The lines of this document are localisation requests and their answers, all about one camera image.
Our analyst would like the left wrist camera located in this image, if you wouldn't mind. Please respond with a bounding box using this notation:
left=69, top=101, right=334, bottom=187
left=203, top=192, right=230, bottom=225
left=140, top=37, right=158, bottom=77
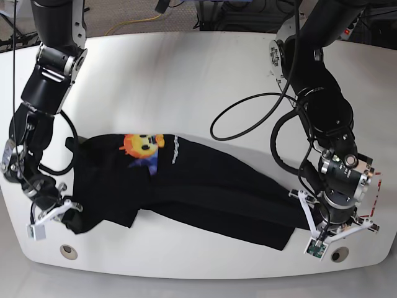
left=304, top=237, right=328, bottom=261

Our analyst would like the left table grommet hole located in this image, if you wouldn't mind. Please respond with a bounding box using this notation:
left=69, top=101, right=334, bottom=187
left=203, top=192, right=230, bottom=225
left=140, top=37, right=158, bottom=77
left=60, top=245, right=78, bottom=260

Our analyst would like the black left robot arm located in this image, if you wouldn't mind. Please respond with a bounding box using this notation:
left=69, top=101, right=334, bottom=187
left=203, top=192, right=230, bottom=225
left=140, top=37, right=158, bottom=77
left=270, top=1, right=374, bottom=245

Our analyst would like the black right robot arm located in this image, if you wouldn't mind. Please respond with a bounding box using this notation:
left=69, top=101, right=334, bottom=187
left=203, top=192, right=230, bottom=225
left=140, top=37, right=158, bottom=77
left=1, top=1, right=87, bottom=232

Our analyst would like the right table grommet hole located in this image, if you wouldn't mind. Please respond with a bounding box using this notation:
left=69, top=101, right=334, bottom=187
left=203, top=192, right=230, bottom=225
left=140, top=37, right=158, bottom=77
left=331, top=246, right=349, bottom=263

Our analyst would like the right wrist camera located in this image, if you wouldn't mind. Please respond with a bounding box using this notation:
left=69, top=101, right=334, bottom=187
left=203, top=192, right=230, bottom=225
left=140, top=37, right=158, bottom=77
left=27, top=224, right=46, bottom=241

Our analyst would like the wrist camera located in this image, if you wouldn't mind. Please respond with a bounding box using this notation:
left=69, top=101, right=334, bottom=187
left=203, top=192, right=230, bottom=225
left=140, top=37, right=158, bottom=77
left=304, top=237, right=328, bottom=261
left=27, top=224, right=46, bottom=241

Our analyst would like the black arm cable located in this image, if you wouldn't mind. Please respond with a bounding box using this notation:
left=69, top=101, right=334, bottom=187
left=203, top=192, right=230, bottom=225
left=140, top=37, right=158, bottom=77
left=210, top=0, right=303, bottom=140
left=11, top=0, right=19, bottom=162

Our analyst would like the yellow cable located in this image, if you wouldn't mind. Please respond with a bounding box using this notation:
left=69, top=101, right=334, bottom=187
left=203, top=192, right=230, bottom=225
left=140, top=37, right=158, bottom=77
left=105, top=12, right=164, bottom=37

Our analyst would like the black T-shirt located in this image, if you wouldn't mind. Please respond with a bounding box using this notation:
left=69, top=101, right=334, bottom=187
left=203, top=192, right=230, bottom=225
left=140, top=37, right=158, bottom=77
left=62, top=134, right=308, bottom=251

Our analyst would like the table grommet hole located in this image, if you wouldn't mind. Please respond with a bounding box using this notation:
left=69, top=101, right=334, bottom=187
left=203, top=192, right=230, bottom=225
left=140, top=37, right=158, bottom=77
left=60, top=245, right=78, bottom=260
left=331, top=246, right=349, bottom=263

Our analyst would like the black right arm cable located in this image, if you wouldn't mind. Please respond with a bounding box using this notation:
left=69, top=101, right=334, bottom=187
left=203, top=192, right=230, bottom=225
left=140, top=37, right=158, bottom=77
left=11, top=0, right=19, bottom=162

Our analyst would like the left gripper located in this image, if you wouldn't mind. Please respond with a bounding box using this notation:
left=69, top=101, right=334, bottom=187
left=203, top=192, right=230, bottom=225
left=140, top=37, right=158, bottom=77
left=288, top=153, right=380, bottom=242

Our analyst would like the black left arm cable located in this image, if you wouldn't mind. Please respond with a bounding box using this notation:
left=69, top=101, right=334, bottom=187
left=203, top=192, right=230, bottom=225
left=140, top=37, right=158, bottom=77
left=210, top=0, right=303, bottom=140

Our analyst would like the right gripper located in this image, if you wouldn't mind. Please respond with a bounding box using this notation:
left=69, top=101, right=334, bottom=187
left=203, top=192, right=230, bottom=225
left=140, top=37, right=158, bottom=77
left=1, top=139, right=83, bottom=227

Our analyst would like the red tape rectangle marking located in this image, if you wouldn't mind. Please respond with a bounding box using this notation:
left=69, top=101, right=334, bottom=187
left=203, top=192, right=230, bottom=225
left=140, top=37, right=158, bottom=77
left=357, top=171, right=383, bottom=218

